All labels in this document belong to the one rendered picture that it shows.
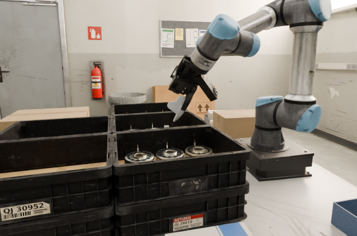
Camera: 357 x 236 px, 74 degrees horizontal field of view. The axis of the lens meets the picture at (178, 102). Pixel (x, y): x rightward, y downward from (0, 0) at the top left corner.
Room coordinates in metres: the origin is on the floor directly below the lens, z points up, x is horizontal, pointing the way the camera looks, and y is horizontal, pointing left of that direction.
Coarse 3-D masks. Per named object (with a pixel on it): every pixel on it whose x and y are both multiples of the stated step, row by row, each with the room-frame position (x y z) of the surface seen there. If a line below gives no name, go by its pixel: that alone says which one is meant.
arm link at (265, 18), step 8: (280, 0) 0.99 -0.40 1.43; (264, 8) 0.99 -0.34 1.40; (272, 8) 0.98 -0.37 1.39; (248, 16) 0.94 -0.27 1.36; (256, 16) 0.94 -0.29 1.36; (264, 16) 0.95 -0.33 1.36; (272, 16) 0.97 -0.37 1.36; (240, 24) 0.89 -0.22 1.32; (248, 24) 0.90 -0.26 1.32; (256, 24) 0.92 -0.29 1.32; (264, 24) 0.95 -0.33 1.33; (272, 24) 0.99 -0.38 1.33; (280, 24) 1.01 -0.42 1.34; (256, 32) 0.94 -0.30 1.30
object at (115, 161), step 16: (176, 128) 0.90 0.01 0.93; (192, 128) 0.91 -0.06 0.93; (112, 144) 0.72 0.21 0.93; (240, 144) 0.72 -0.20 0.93; (160, 160) 0.59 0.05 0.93; (176, 160) 0.59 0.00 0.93; (192, 160) 0.61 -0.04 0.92; (208, 160) 0.62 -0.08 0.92; (224, 160) 0.63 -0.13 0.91; (240, 160) 0.65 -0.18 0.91
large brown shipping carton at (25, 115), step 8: (16, 112) 1.33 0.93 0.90; (24, 112) 1.33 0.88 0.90; (32, 112) 1.33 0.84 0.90; (40, 112) 1.33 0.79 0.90; (48, 112) 1.33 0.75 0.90; (56, 112) 1.33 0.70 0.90; (64, 112) 1.33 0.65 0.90; (72, 112) 1.33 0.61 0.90; (80, 112) 1.33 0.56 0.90; (88, 112) 1.44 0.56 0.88; (0, 120) 1.14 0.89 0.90; (8, 120) 1.14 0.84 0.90; (16, 120) 1.14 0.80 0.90; (24, 120) 1.14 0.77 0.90; (0, 128) 1.11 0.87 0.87
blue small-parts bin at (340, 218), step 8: (344, 200) 0.66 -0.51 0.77; (352, 200) 0.67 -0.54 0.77; (336, 208) 0.64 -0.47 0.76; (344, 208) 0.66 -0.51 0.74; (352, 208) 0.67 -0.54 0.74; (336, 216) 0.64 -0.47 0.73; (344, 216) 0.61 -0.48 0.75; (352, 216) 0.59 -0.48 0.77; (336, 224) 0.63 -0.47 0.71; (344, 224) 0.61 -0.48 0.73; (352, 224) 0.59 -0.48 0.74; (344, 232) 0.61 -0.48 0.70; (352, 232) 0.59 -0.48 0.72
